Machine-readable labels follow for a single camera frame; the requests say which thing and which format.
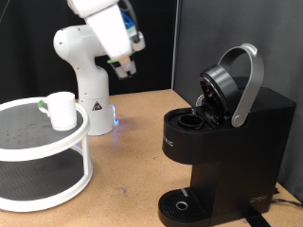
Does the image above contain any black Keurig coffee machine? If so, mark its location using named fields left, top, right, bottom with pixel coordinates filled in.
left=157, top=43, right=297, bottom=227

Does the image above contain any black power cable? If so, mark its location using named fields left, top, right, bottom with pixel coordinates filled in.
left=271, top=198, right=303, bottom=209

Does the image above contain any grey fabric backdrop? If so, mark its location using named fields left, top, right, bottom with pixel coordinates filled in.
left=171, top=0, right=303, bottom=202

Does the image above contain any black camera cable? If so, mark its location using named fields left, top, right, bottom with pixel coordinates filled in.
left=121, top=0, right=141, bottom=36

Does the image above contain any white mug green taped handle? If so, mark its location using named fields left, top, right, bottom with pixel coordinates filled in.
left=37, top=91, right=79, bottom=131

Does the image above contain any white two-tier turntable shelf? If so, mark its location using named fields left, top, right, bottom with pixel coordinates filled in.
left=0, top=96, right=94, bottom=213

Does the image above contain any black fabric backdrop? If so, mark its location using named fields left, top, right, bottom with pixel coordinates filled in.
left=0, top=0, right=178, bottom=103

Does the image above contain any black tape strip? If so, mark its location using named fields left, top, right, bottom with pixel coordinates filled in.
left=242, top=209, right=273, bottom=227

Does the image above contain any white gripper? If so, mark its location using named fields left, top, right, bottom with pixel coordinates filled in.
left=84, top=5, right=137, bottom=79

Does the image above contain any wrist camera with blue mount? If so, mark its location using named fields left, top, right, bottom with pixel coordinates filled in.
left=120, top=9, right=147, bottom=53

